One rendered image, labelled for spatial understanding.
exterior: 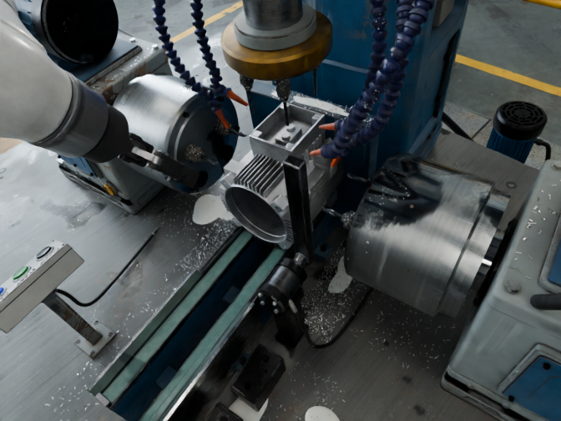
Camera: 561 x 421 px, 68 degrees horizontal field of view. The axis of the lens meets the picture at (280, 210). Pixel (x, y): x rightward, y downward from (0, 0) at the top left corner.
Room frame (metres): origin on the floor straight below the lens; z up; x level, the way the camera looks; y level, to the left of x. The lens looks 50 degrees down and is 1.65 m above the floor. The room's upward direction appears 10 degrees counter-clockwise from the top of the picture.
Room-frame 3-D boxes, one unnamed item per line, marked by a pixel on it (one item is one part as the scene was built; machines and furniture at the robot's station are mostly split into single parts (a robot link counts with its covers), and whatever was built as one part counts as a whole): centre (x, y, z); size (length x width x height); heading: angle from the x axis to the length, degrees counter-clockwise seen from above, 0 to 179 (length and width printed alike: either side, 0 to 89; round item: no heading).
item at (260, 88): (0.73, -0.12, 0.97); 0.30 x 0.11 x 0.34; 49
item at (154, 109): (0.85, 0.25, 1.04); 0.37 x 0.25 x 0.25; 49
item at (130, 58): (1.01, 0.43, 0.99); 0.35 x 0.31 x 0.37; 49
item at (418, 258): (0.39, -0.26, 1.04); 0.41 x 0.25 x 0.25; 49
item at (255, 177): (0.61, -0.01, 1.01); 0.20 x 0.19 x 0.19; 138
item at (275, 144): (0.64, -0.04, 1.11); 0.12 x 0.11 x 0.07; 138
